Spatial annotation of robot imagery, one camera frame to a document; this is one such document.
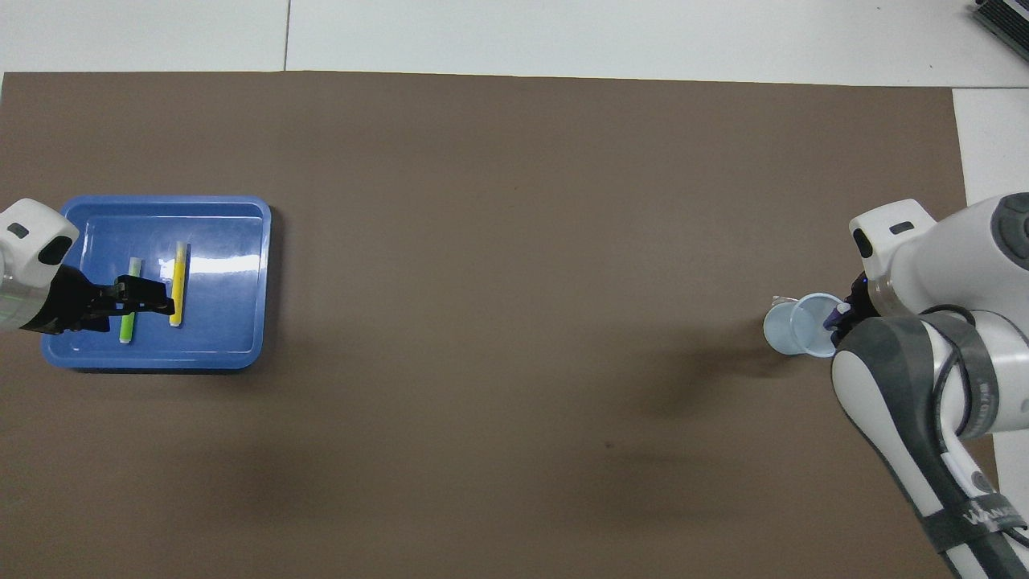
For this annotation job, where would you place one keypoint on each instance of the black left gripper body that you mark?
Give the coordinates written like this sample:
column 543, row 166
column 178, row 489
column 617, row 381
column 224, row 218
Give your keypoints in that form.
column 68, row 305

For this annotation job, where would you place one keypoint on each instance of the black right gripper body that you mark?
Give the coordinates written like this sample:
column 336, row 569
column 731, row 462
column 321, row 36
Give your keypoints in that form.
column 858, row 301

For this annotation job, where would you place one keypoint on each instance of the purple pen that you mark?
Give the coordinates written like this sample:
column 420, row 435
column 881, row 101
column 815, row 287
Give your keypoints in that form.
column 833, row 319

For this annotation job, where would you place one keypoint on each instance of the green pen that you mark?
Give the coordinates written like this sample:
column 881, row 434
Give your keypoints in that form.
column 126, row 328

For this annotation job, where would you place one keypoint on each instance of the yellow pen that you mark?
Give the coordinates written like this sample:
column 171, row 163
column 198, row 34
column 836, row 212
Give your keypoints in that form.
column 178, row 281

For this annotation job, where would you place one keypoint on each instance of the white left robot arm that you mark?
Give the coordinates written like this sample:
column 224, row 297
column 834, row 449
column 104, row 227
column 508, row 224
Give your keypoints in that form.
column 24, row 229

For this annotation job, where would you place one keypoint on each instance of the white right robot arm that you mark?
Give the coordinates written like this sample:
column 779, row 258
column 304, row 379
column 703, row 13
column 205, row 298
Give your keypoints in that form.
column 949, row 257

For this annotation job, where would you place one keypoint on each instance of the pale blue translucent cup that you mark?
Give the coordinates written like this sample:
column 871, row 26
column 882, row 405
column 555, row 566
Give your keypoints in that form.
column 792, row 330

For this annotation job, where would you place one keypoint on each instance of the blue plastic tray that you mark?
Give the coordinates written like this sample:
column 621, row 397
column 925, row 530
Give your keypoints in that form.
column 225, row 322

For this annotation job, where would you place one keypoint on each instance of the striped dark device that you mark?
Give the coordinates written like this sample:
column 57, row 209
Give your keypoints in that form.
column 1005, row 22

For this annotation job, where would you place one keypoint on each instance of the brown table mat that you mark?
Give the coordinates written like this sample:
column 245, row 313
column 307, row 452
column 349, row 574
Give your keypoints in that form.
column 514, row 241

